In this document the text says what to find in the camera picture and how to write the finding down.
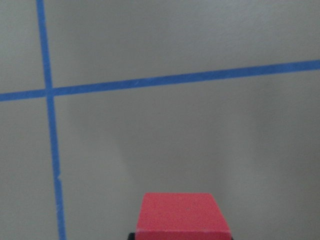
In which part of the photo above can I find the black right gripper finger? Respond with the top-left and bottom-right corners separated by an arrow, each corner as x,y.
127,232 -> 135,240

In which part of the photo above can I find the red block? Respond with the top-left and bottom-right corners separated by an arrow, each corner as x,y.
134,192 -> 233,240

